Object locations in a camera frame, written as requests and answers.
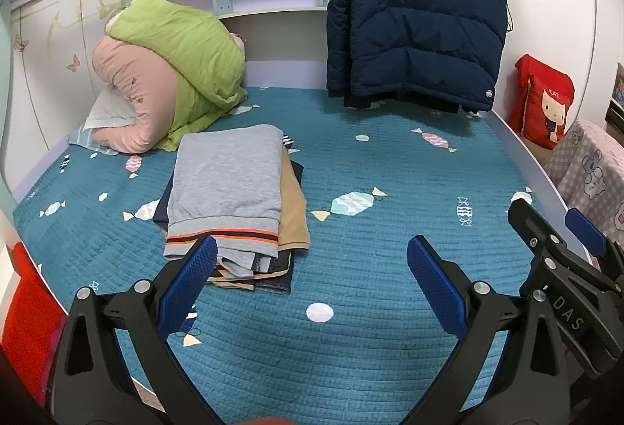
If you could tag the green pink duvet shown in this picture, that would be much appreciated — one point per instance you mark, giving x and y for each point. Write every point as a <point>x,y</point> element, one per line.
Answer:
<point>185,54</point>

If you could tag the red storage box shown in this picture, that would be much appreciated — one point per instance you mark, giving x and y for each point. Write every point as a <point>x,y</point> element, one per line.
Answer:
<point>29,308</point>

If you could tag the blue jeans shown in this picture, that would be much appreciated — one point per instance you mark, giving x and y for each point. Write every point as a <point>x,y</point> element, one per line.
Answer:
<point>275,269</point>

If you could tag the red cartoon cushion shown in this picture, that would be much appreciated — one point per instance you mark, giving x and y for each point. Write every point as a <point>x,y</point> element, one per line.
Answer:
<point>541,98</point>

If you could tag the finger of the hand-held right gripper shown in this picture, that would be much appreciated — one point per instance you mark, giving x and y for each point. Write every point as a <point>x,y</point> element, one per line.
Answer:
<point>531,227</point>
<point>587,230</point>

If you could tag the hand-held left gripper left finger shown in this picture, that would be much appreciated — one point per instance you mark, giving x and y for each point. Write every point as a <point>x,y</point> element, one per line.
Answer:
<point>187,278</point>

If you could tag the navy grey sweatshirt orange stripes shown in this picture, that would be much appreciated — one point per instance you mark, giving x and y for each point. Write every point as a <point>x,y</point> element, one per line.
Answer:
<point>229,176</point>

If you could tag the black hanging garment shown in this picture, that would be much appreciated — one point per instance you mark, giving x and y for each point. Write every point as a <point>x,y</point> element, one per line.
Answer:
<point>438,103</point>

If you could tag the khaki pants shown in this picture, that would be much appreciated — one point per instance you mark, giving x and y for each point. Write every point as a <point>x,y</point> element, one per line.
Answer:
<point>292,210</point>

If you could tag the navy yellow puffer jacket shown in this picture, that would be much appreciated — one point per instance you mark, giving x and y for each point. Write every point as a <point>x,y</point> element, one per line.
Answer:
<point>414,15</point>

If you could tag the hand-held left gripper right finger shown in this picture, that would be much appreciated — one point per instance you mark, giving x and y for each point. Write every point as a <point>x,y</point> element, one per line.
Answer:
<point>436,288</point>

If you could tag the white pillow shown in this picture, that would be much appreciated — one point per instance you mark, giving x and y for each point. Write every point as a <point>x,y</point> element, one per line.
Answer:
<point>105,113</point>

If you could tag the dark framed picture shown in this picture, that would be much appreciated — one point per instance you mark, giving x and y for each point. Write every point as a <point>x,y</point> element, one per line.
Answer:
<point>616,98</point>

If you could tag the dark navy folded garment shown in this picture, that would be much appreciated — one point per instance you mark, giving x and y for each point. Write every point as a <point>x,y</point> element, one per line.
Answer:
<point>163,208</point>

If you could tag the teal candy-print bed quilt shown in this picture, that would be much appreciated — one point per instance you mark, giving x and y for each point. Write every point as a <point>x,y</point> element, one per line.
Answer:
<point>365,234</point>

